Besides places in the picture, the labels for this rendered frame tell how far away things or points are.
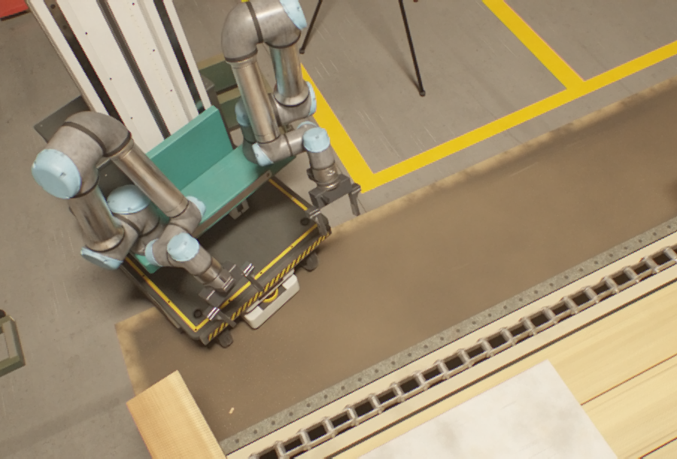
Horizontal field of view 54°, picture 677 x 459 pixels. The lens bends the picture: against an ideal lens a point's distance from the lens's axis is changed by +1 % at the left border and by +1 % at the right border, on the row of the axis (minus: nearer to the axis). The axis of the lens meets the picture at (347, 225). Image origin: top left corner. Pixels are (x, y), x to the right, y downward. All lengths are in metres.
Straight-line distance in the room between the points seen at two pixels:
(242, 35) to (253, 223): 1.01
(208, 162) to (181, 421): 0.95
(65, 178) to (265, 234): 1.13
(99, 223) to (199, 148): 0.53
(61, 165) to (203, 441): 0.75
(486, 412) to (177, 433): 0.78
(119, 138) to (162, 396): 0.67
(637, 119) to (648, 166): 0.29
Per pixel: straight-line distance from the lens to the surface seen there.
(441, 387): 1.78
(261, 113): 1.97
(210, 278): 1.88
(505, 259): 2.91
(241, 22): 1.87
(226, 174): 2.33
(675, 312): 2.00
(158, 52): 2.12
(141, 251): 2.21
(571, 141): 3.34
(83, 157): 1.70
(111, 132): 1.76
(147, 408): 1.83
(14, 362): 3.09
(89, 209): 1.84
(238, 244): 2.64
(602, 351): 1.89
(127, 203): 2.07
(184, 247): 1.81
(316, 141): 1.94
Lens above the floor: 2.50
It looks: 56 degrees down
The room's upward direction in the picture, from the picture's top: 9 degrees counter-clockwise
